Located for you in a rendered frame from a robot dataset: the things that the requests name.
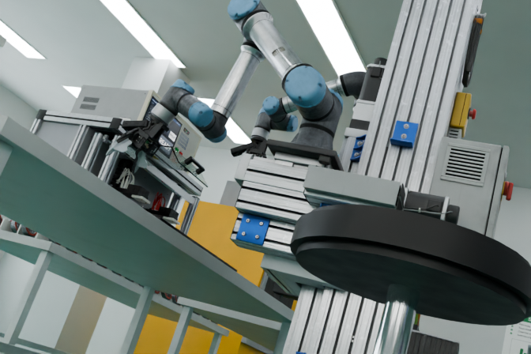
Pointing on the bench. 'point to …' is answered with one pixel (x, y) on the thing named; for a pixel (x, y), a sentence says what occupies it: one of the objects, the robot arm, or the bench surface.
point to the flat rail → (163, 178)
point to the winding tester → (131, 111)
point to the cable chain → (122, 169)
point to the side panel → (60, 135)
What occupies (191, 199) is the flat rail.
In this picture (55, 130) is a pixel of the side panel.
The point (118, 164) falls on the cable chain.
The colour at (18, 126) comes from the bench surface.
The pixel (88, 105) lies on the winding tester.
